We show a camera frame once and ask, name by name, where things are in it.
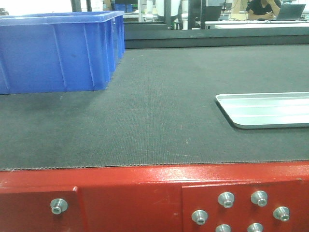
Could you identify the black conveyor belt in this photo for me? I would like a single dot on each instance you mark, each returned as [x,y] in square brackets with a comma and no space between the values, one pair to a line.
[159,108]

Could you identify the blue bin on conveyor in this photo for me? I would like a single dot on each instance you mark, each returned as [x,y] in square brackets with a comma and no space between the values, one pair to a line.
[60,52]

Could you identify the silver bolt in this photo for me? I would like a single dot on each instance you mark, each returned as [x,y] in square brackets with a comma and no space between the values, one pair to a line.
[282,213]
[58,206]
[226,199]
[255,227]
[223,228]
[199,217]
[259,198]

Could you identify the silver metal tray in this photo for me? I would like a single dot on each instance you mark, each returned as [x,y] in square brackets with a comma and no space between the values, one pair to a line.
[266,110]

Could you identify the silver bolt left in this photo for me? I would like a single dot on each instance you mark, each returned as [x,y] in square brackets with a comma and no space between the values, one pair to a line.
[58,206]

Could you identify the person in black shirt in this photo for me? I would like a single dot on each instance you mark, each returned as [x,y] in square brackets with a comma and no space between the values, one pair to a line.
[263,9]

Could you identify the grey laptop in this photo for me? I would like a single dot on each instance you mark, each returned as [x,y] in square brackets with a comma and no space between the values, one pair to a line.
[290,12]

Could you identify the red conveyor frame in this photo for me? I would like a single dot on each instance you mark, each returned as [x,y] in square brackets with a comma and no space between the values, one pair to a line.
[154,198]

